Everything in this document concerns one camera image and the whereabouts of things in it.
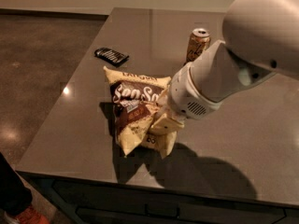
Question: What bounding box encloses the black snack bar wrapper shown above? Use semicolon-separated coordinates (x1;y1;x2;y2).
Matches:
94;48;129;67

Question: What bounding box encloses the dark cabinet drawer front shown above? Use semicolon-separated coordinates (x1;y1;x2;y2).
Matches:
53;181;299;224

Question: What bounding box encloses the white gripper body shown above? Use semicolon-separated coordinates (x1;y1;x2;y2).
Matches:
167;66;221;120

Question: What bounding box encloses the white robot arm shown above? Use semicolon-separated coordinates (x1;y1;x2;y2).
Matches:
149;0;299;135

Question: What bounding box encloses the red shoe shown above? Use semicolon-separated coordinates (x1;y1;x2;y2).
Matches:
4;205;50;224

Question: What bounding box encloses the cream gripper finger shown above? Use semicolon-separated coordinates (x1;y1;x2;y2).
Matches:
149;114;184;135
156;88;169;107

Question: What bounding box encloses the brown and cream chip bag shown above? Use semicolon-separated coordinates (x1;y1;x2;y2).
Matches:
104;67;177;158

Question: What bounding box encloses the dark trouser leg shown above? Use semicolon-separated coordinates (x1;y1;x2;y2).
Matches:
0;153;33;216

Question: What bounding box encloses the gold soda can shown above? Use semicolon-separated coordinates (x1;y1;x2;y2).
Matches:
186;28;211;63

